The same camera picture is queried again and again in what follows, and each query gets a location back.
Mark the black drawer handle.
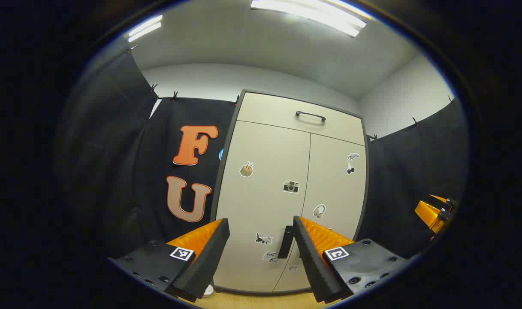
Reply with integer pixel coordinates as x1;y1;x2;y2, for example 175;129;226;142
295;111;326;123

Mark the white shoe cabinet door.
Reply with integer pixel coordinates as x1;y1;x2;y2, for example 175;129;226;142
213;120;311;293
273;133;367;293

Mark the black backdrop cloth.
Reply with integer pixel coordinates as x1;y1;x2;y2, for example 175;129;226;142
356;97;471;258
55;47;241;258

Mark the black door handle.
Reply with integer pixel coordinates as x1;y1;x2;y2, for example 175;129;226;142
278;225;295;259

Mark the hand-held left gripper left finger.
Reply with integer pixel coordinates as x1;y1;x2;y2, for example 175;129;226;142
108;218;230;303

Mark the white double-door shoe cabinet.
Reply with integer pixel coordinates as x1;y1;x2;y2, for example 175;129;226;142
209;89;370;297

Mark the white cabinet drawer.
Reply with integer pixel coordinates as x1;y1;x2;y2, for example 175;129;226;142
236;91;366;146

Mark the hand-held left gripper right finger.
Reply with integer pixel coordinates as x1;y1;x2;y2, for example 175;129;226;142
293;215;420;304

